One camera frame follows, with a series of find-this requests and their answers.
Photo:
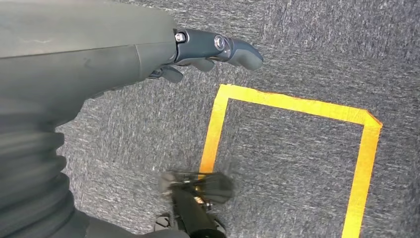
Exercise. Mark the yellow floor tape square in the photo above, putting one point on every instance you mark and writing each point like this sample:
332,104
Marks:
295,105

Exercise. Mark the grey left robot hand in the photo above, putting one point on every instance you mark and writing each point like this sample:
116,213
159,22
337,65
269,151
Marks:
82,49

